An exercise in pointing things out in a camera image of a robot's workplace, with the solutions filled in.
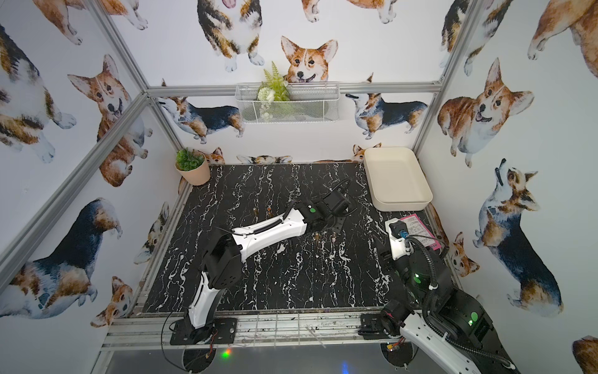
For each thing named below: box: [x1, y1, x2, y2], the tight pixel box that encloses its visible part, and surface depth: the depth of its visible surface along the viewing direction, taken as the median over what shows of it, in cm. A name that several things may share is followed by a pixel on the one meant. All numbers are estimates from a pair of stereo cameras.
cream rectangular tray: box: [363, 146, 433, 212], surface depth 112 cm
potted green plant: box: [174, 147, 212, 186], surface depth 106 cm
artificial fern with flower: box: [256, 60, 291, 120], surface depth 84 cm
